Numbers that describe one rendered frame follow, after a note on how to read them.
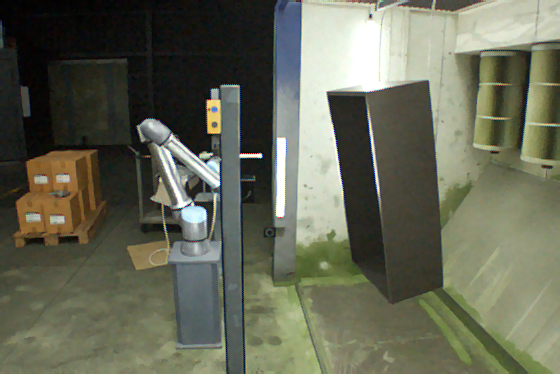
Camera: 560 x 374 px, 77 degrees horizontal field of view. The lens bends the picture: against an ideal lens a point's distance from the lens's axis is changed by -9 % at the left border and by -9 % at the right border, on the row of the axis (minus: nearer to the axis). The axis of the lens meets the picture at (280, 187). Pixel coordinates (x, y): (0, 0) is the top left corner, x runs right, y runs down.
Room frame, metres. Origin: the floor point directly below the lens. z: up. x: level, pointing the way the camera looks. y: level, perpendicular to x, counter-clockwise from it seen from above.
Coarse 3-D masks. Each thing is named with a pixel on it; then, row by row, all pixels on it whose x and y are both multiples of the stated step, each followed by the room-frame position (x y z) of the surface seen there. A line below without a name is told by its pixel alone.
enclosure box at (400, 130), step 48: (336, 96) 2.47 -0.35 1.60; (384, 96) 1.89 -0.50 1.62; (336, 144) 2.47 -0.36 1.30; (384, 144) 1.89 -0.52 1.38; (432, 144) 1.95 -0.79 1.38; (384, 192) 1.90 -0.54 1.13; (432, 192) 1.96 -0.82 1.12; (384, 240) 1.91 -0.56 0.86; (432, 240) 1.97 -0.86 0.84; (384, 288) 2.09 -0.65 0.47; (432, 288) 1.97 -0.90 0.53
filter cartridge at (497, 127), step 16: (480, 64) 2.90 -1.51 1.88; (496, 64) 2.72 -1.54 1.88; (512, 64) 2.67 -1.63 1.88; (480, 80) 2.88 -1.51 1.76; (496, 80) 2.71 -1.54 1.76; (512, 80) 2.66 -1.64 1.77; (480, 96) 2.83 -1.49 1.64; (496, 96) 2.71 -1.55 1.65; (512, 96) 2.67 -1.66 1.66; (480, 112) 2.81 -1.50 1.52; (496, 112) 2.70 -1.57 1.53; (512, 112) 2.67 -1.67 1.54; (480, 128) 2.79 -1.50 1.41; (496, 128) 2.71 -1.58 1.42; (512, 128) 2.67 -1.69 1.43; (480, 144) 2.78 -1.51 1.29; (496, 144) 2.71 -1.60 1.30; (512, 144) 2.68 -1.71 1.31
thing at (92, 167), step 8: (72, 152) 4.67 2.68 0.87; (80, 152) 4.68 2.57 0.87; (88, 152) 4.68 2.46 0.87; (96, 152) 4.83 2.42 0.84; (88, 160) 4.51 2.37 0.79; (96, 160) 4.79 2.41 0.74; (88, 168) 4.51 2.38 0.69; (96, 168) 4.76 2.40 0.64; (88, 176) 4.50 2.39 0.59; (96, 176) 4.72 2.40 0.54
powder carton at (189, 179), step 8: (176, 168) 4.52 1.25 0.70; (184, 168) 4.51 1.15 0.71; (184, 176) 4.14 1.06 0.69; (192, 176) 4.29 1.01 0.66; (160, 184) 4.15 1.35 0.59; (184, 184) 4.12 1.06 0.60; (192, 184) 4.23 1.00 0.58; (160, 192) 4.15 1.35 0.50; (160, 200) 4.15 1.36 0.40; (168, 200) 4.14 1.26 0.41
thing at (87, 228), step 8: (104, 208) 4.80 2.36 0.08; (88, 216) 4.27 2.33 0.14; (96, 216) 4.28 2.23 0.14; (104, 216) 4.66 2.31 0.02; (80, 224) 3.99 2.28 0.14; (88, 224) 4.00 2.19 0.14; (96, 224) 4.28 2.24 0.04; (16, 232) 3.65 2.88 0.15; (40, 232) 3.69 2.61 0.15; (72, 232) 3.79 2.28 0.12; (80, 232) 3.76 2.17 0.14; (88, 232) 3.84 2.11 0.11; (16, 240) 3.59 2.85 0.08; (24, 240) 3.63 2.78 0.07; (48, 240) 3.68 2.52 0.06; (56, 240) 3.70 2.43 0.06; (80, 240) 3.76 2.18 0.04; (88, 240) 3.79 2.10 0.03
